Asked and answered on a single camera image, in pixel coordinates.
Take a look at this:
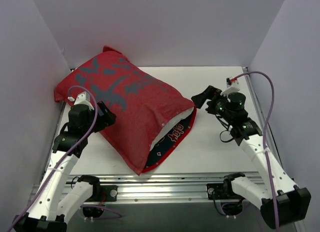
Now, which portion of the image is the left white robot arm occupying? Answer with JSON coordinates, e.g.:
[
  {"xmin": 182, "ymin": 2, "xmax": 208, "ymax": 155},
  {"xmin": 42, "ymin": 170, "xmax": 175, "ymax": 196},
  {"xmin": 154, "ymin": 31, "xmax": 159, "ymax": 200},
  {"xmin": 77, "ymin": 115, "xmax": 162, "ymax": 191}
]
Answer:
[{"xmin": 12, "ymin": 101, "xmax": 116, "ymax": 231}]

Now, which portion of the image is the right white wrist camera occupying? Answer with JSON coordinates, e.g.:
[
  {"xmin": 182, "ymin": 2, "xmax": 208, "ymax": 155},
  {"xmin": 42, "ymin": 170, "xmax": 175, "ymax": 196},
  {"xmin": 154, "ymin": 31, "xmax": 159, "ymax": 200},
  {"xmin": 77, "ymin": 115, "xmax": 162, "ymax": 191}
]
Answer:
[{"xmin": 221, "ymin": 78, "xmax": 240, "ymax": 97}]

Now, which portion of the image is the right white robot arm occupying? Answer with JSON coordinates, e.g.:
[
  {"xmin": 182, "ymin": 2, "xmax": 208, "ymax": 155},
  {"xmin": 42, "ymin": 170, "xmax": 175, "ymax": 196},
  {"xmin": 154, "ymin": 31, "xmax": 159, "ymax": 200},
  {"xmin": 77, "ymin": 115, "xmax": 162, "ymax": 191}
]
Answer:
[{"xmin": 191, "ymin": 86, "xmax": 311, "ymax": 229}]

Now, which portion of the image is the white pillow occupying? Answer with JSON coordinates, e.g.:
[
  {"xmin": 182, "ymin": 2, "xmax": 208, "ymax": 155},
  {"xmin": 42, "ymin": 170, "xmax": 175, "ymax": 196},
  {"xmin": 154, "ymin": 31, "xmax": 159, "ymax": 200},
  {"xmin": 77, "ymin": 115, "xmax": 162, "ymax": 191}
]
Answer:
[{"xmin": 150, "ymin": 107, "xmax": 194, "ymax": 151}]

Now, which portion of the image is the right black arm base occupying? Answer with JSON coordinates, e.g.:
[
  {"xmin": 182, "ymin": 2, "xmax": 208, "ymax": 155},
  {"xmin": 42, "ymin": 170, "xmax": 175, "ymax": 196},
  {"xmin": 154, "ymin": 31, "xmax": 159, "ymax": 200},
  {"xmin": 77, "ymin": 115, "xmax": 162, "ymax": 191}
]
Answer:
[{"xmin": 206, "ymin": 183, "xmax": 241, "ymax": 200}]

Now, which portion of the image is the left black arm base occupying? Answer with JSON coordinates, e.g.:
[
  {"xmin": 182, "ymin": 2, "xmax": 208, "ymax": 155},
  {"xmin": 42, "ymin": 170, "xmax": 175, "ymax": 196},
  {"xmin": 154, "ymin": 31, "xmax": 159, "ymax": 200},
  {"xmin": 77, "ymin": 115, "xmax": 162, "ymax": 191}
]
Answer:
[{"xmin": 86, "ymin": 185, "xmax": 118, "ymax": 202}]

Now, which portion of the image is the aluminium mounting rail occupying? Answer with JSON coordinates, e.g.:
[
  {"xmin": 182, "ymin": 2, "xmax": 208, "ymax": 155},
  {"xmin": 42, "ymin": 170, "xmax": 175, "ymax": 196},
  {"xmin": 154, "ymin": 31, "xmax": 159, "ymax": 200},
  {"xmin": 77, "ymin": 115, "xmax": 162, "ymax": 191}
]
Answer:
[{"xmin": 27, "ymin": 175, "xmax": 301, "ymax": 206}]

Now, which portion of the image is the red printed pillowcase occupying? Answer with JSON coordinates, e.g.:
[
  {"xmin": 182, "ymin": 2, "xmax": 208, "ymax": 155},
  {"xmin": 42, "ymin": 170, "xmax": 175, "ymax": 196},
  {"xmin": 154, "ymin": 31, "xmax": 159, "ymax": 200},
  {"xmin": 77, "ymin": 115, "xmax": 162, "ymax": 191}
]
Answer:
[{"xmin": 54, "ymin": 46, "xmax": 197, "ymax": 174}]

